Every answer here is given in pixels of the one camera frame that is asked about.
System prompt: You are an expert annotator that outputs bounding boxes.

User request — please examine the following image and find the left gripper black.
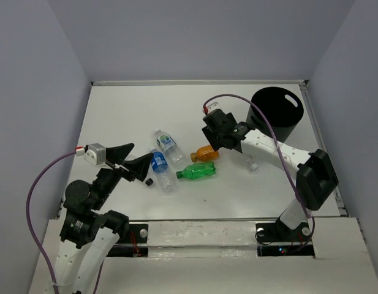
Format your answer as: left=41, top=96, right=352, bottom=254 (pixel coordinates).
left=92, top=141, right=155, bottom=208

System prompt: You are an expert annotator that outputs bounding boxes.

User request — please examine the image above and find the clear bottle black cap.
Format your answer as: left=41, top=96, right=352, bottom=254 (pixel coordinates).
left=145, top=178, right=154, bottom=187

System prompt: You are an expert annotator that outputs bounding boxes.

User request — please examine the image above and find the clear bottle green white label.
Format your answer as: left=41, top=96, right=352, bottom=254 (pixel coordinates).
left=154, top=129, right=186, bottom=169

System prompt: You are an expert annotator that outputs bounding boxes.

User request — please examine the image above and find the clear bottle white cap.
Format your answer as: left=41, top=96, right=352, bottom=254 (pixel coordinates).
left=238, top=153, right=258, bottom=172

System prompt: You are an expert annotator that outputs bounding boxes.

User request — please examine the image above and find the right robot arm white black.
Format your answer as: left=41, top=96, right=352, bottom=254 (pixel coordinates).
left=202, top=108, right=339, bottom=245

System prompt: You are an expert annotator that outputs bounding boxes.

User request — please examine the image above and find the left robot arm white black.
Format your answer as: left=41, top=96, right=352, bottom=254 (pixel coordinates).
left=44, top=143, right=153, bottom=293

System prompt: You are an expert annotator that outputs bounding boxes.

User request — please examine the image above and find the black plastic bin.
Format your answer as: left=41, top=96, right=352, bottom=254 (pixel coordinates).
left=251, top=86, right=304, bottom=142

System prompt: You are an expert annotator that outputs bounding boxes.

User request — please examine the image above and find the orange plastic bottle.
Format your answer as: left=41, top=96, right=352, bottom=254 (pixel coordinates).
left=190, top=145, right=220, bottom=162

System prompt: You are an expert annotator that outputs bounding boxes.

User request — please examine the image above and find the green plastic bottle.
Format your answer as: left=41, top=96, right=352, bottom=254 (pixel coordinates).
left=176, top=162, right=216, bottom=180

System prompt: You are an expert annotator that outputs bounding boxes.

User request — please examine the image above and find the clear bottle blue label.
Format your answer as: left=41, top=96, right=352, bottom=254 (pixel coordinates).
left=150, top=147, right=175, bottom=192

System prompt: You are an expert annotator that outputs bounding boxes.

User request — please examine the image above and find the white foam front board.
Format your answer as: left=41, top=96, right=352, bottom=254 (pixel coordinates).
left=147, top=221, right=258, bottom=260

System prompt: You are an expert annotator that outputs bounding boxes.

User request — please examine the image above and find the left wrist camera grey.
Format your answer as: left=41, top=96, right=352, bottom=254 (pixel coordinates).
left=75, top=143, right=107, bottom=167

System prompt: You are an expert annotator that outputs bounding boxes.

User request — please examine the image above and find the aluminium table edge rail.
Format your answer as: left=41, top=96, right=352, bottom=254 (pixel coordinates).
left=91, top=80, right=309, bottom=86

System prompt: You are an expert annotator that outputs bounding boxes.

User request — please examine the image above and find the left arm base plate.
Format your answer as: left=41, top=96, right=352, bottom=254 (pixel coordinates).
left=107, top=222, right=149, bottom=258

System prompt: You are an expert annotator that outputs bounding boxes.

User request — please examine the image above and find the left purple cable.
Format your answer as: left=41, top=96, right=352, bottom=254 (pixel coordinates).
left=26, top=151, right=101, bottom=294

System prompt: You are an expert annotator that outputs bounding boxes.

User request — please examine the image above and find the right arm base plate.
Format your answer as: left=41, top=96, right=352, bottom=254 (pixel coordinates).
left=254, top=222, right=315, bottom=257

